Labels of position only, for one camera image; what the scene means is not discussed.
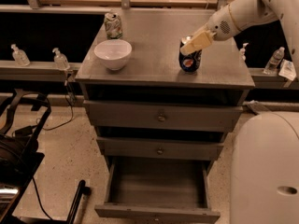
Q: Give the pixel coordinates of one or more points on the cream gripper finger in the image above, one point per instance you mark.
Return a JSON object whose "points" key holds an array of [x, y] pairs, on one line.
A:
{"points": [[196, 42], [200, 30]]}

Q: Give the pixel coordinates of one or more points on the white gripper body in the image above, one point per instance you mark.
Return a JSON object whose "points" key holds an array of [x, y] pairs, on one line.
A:
{"points": [[220, 27]]}

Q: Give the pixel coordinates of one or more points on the blue pepsi can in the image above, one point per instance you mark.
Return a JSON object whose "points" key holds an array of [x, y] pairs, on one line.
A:
{"points": [[190, 63]]}

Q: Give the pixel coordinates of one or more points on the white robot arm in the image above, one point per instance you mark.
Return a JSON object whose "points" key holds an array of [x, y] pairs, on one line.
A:
{"points": [[265, 160]]}

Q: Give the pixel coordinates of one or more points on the grey top drawer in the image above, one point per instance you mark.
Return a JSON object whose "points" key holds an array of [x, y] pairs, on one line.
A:
{"points": [[208, 118]]}

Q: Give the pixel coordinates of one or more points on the green crushed soda can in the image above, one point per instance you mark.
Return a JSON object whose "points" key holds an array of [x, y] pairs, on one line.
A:
{"points": [[113, 26]]}

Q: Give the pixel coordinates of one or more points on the grey drawer cabinet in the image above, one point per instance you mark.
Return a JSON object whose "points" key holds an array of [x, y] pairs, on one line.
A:
{"points": [[153, 74]]}

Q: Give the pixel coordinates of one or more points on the grey middle drawer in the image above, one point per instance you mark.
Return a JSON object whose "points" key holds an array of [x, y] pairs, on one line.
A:
{"points": [[158, 148]]}

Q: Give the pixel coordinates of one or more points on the grey open bottom drawer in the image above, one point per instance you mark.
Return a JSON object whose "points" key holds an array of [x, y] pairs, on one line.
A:
{"points": [[160, 190]]}

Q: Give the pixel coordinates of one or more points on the small pump bottle right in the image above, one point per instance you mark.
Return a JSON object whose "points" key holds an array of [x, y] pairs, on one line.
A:
{"points": [[243, 51]]}

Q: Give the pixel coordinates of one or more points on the clear water bottle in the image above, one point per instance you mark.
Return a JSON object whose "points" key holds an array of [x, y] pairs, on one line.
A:
{"points": [[274, 61]]}

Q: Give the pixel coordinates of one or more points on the white plastic packet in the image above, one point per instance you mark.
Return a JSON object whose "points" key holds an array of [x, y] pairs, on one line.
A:
{"points": [[287, 70]]}

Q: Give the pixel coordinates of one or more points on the flat packet on floor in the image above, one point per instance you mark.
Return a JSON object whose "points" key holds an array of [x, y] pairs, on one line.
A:
{"points": [[257, 108]]}

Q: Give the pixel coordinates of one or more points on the white bowl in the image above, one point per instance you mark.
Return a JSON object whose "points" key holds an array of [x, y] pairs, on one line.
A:
{"points": [[113, 54]]}

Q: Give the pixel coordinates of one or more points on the clear sanitizer bottle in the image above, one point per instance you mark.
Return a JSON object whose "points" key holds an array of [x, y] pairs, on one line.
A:
{"points": [[19, 56], [60, 60]]}

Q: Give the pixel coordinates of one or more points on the clear sanitizer bottle far left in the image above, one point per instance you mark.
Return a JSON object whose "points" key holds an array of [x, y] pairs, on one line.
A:
{"points": [[19, 56]]}

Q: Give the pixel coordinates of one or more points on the black bar lower left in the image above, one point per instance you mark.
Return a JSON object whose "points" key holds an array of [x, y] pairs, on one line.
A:
{"points": [[82, 190]]}

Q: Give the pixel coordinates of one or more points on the black chair with straps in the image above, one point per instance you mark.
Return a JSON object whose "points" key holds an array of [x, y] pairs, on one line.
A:
{"points": [[19, 158]]}

